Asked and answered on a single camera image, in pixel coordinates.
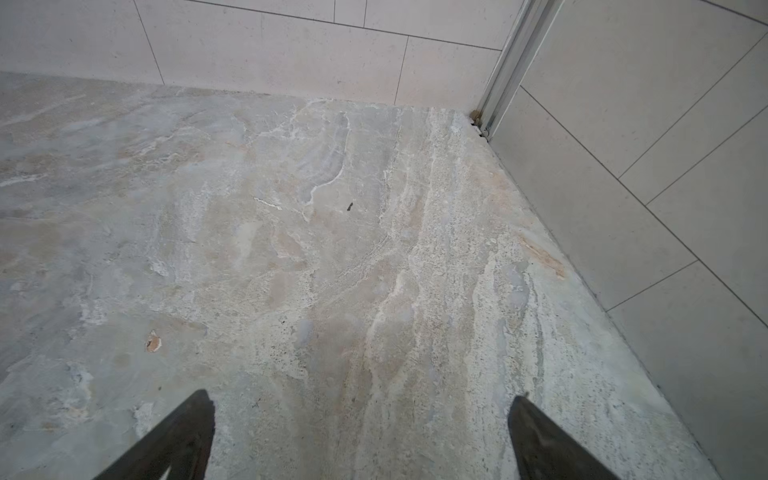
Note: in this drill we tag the aluminium corner post right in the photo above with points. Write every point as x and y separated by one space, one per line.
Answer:
520 49

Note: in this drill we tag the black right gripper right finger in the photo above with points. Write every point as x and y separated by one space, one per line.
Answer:
543 450

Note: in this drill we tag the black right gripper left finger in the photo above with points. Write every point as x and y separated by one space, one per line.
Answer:
178 447

